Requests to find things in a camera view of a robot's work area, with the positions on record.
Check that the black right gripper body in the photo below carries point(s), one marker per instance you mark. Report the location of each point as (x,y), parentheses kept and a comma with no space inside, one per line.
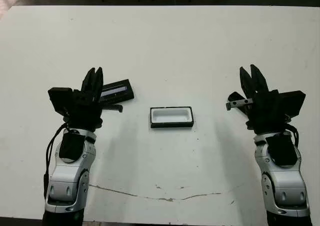
(267,113)

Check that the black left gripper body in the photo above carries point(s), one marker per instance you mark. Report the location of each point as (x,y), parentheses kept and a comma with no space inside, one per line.
(85,113)

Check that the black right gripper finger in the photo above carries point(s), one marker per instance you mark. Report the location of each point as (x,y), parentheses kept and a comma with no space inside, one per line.
(258,82)
(246,86)

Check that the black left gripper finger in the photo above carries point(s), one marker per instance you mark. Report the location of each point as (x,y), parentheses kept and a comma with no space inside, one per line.
(99,82)
(89,82)

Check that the black box lid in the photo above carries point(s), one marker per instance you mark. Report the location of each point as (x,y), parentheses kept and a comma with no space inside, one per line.
(122,92)

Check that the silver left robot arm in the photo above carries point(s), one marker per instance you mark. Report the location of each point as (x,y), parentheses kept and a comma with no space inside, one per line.
(67,176)

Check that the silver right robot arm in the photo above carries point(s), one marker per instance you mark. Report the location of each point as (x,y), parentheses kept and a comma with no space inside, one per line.
(287,183)

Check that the black box base white insert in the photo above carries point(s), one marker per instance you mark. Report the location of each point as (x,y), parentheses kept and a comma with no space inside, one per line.
(172,116)

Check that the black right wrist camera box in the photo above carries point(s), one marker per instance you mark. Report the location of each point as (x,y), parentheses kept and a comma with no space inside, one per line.
(291,102)

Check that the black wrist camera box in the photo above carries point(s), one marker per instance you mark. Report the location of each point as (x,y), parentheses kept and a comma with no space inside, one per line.
(60,98)
(291,102)

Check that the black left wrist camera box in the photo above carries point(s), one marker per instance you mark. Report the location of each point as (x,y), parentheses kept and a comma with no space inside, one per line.
(60,98)

